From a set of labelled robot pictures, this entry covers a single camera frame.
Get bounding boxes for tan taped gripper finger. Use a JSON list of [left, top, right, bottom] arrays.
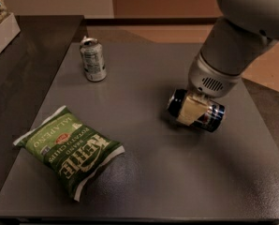
[[177, 92, 210, 126]]

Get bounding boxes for blue pepsi can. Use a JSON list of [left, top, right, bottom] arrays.
[[167, 89, 226, 132]]

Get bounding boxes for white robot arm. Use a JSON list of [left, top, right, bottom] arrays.
[[177, 0, 279, 126]]

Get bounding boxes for silver soda can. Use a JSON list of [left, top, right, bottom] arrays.
[[80, 37, 107, 82]]

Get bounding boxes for green jalapeno chips bag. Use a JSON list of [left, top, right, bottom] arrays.
[[13, 106, 125, 202]]

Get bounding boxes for white snack box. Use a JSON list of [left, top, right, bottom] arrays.
[[0, 0, 22, 65]]

